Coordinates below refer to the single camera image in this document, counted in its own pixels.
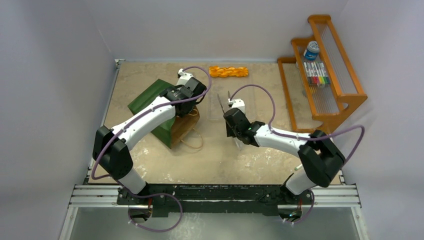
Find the green capped white marker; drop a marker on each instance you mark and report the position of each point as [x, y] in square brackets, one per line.
[298, 167]

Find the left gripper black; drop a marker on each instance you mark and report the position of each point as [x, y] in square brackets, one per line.
[177, 88]

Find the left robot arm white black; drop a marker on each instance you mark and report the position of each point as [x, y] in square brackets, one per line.
[112, 147]

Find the metal tongs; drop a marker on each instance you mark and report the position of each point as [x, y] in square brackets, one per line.
[229, 128]

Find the clear plastic tray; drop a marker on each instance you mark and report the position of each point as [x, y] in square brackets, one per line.
[232, 85]

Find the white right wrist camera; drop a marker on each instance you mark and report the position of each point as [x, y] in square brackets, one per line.
[237, 103]

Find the set of coloured markers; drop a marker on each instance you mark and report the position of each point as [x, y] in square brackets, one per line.
[316, 73]

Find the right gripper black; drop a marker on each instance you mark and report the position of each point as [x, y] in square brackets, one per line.
[231, 120]

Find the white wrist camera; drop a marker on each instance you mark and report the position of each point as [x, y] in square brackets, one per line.
[237, 103]
[183, 77]

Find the blue white jar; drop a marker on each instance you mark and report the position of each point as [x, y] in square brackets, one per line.
[312, 50]

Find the orange wooden rack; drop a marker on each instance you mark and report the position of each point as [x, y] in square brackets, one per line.
[324, 108]

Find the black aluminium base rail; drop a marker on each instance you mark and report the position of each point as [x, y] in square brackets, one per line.
[268, 200]

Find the orange braided fake bread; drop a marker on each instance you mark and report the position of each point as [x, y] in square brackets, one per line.
[225, 72]

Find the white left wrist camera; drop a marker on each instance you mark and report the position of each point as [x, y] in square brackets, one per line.
[183, 77]

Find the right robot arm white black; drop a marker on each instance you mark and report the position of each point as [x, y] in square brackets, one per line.
[319, 156]

